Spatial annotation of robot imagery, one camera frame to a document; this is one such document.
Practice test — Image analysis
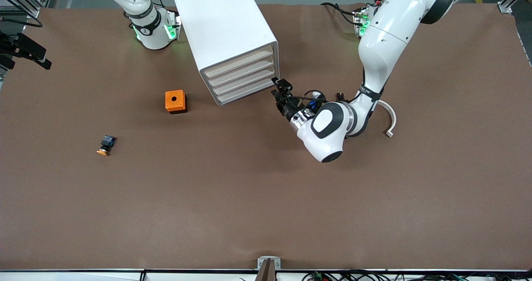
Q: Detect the black left base cable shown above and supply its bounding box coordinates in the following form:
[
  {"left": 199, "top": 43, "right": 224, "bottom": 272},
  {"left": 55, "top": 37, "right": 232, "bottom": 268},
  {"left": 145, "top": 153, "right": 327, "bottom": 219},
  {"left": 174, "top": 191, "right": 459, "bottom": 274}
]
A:
[{"left": 320, "top": 2, "right": 359, "bottom": 25}]

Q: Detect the orange box with hole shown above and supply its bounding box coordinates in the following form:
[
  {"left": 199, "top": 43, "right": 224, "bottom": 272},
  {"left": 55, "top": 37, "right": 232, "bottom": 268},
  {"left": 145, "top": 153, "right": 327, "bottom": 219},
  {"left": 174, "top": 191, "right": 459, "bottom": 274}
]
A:
[{"left": 165, "top": 90, "right": 187, "bottom": 114}]

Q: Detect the brown table cover mat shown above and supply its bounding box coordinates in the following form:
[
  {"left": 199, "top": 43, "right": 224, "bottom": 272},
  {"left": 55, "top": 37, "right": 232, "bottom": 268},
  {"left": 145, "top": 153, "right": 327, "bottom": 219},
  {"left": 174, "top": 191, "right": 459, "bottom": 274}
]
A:
[{"left": 0, "top": 2, "right": 532, "bottom": 271}]

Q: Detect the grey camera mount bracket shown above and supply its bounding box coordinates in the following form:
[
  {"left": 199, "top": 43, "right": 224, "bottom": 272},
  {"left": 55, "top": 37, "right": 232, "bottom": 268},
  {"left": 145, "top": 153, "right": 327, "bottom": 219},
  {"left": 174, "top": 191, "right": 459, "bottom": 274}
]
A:
[{"left": 257, "top": 256, "right": 282, "bottom": 281}]

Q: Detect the black cable bundle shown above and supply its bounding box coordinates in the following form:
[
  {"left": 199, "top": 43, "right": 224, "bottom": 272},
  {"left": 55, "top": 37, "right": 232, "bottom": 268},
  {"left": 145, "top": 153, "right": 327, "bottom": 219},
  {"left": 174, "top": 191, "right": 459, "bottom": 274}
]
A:
[{"left": 301, "top": 270, "right": 532, "bottom": 281}]

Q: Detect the white curved bracket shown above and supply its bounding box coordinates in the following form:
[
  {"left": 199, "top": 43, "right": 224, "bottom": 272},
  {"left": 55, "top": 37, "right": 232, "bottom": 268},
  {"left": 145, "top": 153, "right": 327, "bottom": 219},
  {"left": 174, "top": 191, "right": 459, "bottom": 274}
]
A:
[{"left": 376, "top": 100, "right": 397, "bottom": 138}]

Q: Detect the orange-capped push button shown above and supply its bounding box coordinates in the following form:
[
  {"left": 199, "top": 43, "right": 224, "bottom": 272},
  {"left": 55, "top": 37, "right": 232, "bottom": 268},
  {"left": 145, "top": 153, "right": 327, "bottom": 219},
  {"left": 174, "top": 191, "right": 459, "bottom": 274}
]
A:
[{"left": 96, "top": 135, "right": 117, "bottom": 156}]

